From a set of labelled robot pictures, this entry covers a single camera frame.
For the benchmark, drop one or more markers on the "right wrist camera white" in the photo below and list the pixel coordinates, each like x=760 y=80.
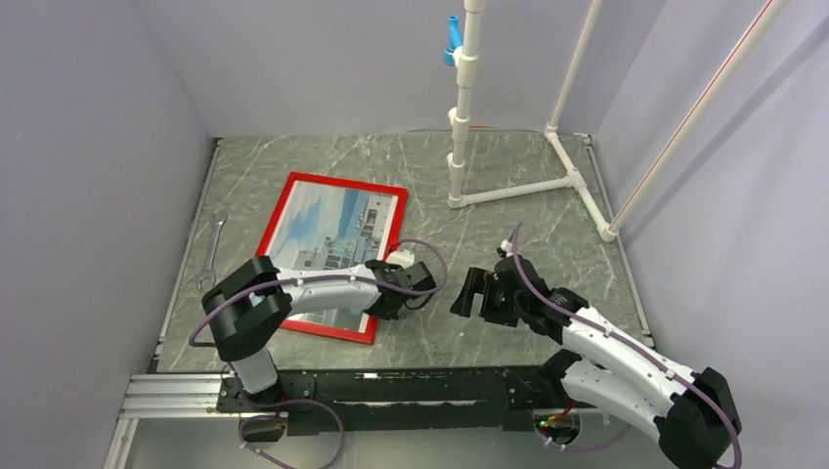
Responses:
x=505 y=249

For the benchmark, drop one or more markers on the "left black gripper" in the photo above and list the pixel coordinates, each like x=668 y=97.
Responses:
x=377 y=314

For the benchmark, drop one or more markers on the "orange wooden picture frame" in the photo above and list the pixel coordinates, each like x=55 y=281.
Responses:
x=388 y=233

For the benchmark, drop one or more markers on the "silver open-end wrench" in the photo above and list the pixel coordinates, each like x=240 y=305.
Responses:
x=207 y=277

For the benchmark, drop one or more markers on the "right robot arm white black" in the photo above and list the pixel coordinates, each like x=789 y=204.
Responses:
x=690 y=414

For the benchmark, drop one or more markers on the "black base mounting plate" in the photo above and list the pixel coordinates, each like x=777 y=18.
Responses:
x=312 y=401

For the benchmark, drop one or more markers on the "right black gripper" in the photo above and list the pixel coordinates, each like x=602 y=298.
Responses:
x=478 y=280

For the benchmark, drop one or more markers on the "white PVC pipe stand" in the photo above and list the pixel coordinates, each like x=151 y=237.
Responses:
x=466 y=63

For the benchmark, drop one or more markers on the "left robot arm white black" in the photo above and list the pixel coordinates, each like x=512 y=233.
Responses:
x=245 y=309

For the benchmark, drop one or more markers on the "blue pipe fitting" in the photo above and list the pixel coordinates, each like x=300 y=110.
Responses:
x=454 y=40

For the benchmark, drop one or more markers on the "building and sky photo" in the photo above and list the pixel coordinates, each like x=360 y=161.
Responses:
x=330 y=220

